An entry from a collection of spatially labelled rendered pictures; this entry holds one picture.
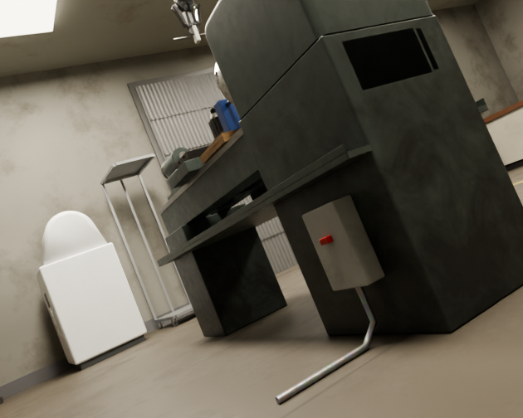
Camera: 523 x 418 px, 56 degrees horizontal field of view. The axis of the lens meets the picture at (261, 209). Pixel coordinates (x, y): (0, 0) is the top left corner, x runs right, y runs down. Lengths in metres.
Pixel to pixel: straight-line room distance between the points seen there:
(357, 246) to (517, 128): 6.66
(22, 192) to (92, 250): 1.20
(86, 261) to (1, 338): 1.17
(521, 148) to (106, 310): 6.03
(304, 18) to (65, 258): 3.66
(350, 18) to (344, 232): 0.61
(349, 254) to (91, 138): 4.69
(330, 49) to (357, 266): 0.61
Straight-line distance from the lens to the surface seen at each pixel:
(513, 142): 8.05
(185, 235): 2.85
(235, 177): 2.14
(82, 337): 4.64
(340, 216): 1.41
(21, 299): 5.38
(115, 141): 5.87
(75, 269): 4.68
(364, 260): 1.43
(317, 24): 1.44
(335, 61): 1.40
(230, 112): 2.38
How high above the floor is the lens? 0.40
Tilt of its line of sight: 4 degrees up
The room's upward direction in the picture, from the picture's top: 23 degrees counter-clockwise
